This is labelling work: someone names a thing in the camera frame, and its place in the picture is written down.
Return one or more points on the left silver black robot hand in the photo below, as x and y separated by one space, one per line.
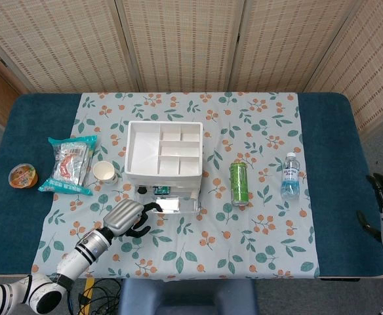
122 216

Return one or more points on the small green circuit board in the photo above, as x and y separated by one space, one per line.
162 190

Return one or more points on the clear plastic drawer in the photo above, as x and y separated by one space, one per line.
165 183
185 205

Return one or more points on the white drawer organizer box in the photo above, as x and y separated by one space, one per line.
142 151

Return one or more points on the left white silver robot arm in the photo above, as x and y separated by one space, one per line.
83 252

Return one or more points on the black round knob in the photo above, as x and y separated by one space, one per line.
142 189

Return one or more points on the white flower print paper cup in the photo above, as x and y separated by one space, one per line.
103 172

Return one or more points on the teal clear snack bag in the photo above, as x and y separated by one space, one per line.
68 164

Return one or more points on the yellow floor tape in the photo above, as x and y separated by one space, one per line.
87 295

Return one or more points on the floral leaf print tablecloth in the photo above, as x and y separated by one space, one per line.
211 243

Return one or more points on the blue padded seat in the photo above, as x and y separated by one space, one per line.
188 298

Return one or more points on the orange jelly cup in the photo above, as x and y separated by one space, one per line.
22 177

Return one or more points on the clear plastic water bottle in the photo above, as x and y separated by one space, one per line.
290 180

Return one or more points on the green Monster drink can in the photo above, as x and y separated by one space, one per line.
239 183

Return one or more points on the dark teal table cover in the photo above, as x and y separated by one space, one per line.
14 138

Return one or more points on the woven bamboo folding screen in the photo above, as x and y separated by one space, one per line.
185 42

